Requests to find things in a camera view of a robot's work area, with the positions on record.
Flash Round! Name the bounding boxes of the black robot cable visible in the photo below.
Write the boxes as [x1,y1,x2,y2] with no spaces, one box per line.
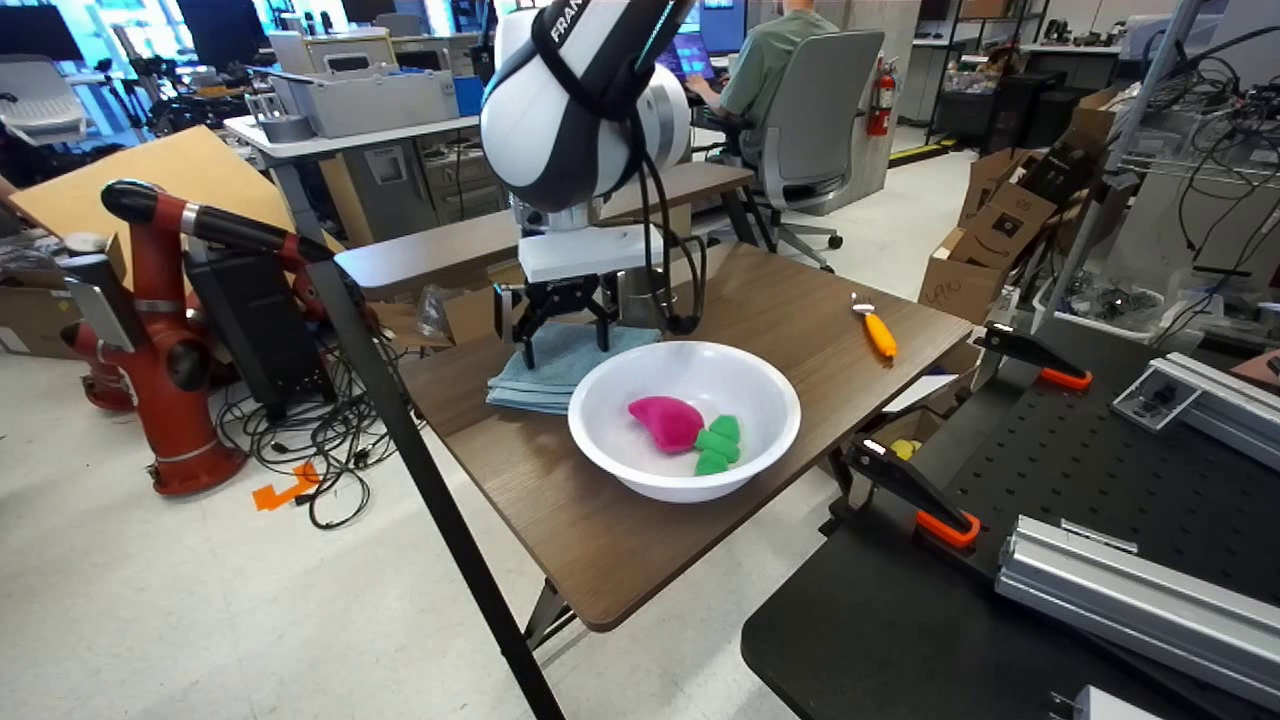
[532,4,714,335]

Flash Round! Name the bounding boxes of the red fire extinguisher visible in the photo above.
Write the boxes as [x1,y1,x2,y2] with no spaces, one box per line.
[865,58,902,135]

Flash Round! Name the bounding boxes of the white bowl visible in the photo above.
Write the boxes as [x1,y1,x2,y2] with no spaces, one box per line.
[570,341,801,505]

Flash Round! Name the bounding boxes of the black perforated table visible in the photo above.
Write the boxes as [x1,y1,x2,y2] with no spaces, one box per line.
[741,323,1280,720]

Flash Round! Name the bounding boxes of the seated person green shirt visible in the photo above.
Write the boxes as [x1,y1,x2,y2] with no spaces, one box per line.
[688,0,835,127]

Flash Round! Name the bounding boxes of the grey bench table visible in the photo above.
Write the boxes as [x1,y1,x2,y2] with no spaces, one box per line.
[334,154,760,295]

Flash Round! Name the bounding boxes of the orange handled clamp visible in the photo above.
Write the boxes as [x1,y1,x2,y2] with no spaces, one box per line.
[852,436,986,553]
[975,323,1092,394]

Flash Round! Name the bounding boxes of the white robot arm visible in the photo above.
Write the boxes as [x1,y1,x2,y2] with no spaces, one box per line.
[479,0,699,365]

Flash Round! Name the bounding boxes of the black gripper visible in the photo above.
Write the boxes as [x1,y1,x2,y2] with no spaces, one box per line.
[494,275,622,365]

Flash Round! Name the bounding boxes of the stacked cardboard boxes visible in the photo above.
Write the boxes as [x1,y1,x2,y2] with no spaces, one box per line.
[922,89,1117,321]

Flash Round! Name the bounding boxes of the yellow handled fork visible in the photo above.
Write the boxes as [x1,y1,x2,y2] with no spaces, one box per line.
[852,298,902,365]

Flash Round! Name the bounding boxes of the pink plush radish toy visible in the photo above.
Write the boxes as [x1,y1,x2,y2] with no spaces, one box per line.
[630,394,741,476]

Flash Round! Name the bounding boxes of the black tripod leg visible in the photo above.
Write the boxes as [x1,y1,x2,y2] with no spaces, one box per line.
[307,260,563,720]

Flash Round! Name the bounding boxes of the light blue towel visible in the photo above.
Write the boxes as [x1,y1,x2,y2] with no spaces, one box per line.
[483,321,662,417]

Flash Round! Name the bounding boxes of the grey office chair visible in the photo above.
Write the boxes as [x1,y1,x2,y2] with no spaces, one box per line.
[751,33,883,268]

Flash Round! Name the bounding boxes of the aluminium extrusion bar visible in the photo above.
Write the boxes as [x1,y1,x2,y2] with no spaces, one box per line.
[995,514,1280,713]

